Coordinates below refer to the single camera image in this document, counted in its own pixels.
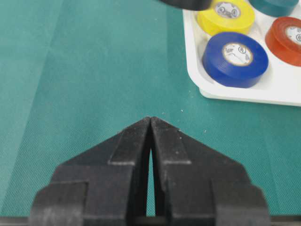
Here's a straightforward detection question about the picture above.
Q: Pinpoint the green tape roll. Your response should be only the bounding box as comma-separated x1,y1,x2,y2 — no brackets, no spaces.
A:
249,0,299,17

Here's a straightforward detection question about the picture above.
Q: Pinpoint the yellow tape roll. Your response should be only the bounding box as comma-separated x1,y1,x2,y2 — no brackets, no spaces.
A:
197,0,255,36

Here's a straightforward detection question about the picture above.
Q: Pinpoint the blue tape roll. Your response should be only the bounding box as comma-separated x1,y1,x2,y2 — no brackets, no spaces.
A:
202,32,269,88

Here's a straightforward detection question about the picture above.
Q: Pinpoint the black tape roll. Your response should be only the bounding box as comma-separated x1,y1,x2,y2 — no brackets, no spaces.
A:
158,0,213,11

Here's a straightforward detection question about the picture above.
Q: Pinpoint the green table cloth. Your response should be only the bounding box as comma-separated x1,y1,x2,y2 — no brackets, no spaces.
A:
0,0,301,216

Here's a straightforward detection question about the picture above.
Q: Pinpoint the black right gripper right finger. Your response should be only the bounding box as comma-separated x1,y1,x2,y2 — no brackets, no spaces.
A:
151,117,270,226

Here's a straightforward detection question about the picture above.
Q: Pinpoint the red tape roll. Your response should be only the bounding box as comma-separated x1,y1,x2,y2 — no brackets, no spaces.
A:
265,16,301,66

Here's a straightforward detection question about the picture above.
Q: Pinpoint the white rectangular plastic case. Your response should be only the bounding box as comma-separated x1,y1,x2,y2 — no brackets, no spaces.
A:
183,0,301,106

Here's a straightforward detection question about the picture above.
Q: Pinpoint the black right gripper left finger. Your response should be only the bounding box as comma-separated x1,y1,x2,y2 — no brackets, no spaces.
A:
29,117,151,226

